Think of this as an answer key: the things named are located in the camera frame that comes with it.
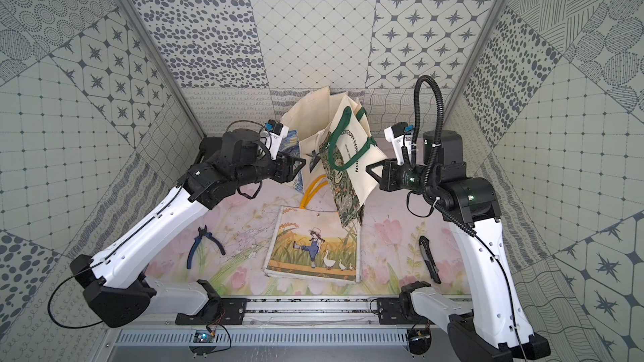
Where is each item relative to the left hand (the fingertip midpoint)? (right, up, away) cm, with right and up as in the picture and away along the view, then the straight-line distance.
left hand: (304, 161), depth 65 cm
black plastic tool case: (-49, +6, +46) cm, 67 cm away
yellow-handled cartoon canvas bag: (+1, -30, +22) cm, 37 cm away
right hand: (+16, -3, -5) cm, 17 cm away
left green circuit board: (-30, -51, +6) cm, 60 cm away
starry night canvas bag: (-4, +16, +38) cm, 41 cm away
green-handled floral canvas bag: (+12, +3, +8) cm, 15 cm away
